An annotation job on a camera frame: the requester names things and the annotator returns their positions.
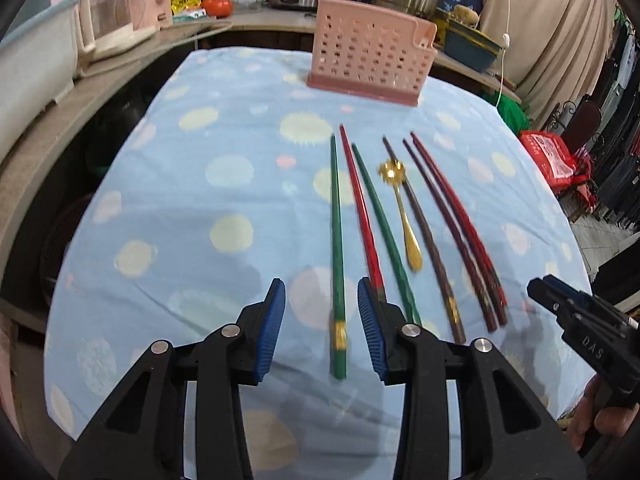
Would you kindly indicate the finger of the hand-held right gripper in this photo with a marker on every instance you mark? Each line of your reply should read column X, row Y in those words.
column 555, row 300

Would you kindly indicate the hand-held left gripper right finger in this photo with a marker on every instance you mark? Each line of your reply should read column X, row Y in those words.
column 370, row 330

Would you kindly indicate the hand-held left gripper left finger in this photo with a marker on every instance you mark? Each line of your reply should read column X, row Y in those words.
column 270, row 330

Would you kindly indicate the gold flower spoon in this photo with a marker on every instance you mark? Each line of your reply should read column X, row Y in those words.
column 412, row 255

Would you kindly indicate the green chopstick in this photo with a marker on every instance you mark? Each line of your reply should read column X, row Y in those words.
column 336, row 240
column 385, row 230

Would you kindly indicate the red chopstick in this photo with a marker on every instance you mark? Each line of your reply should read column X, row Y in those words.
column 469, row 232
column 361, row 215

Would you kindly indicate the brown chopstick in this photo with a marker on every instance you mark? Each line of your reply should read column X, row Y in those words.
column 425, row 230

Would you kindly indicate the dark maroon chopstick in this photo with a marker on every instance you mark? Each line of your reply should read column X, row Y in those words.
column 452, row 232

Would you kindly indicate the pink perforated utensil holder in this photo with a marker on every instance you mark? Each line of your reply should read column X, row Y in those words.
column 365, row 55

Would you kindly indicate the person's right hand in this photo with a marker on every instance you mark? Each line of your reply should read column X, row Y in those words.
column 612, row 422

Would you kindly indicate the blue dotted tablecloth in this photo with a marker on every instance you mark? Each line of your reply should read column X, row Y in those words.
column 200, row 210

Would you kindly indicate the red plastic bag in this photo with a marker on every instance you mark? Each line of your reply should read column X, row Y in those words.
column 547, row 160

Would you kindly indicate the hanging clothes rack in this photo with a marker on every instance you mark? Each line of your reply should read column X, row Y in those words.
column 620, row 135

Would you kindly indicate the dark metal chair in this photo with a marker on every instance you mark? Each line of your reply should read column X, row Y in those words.
column 585, row 120

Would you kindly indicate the green cloth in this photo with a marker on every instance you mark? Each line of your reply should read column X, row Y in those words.
column 512, row 112

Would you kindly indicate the blue basin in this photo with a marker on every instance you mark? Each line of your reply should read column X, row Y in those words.
column 470, row 50

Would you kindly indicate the beige curtain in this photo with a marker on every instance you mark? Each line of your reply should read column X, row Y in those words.
column 550, row 35

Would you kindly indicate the tan sponge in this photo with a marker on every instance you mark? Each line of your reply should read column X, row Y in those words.
column 466, row 15

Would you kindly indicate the teal packet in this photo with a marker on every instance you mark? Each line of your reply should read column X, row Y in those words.
column 192, row 15

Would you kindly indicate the red tomato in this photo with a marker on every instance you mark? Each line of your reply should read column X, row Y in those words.
column 217, row 6

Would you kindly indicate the clear plastic food container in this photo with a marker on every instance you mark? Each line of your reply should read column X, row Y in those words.
column 245, row 2

